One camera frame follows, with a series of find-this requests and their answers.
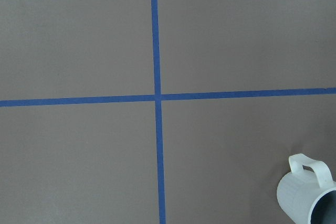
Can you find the white HOME mug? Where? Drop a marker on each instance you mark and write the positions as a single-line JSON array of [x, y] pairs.
[[307, 193]]

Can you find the brown paper table cover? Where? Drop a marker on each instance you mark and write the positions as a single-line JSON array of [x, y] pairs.
[[161, 111]]

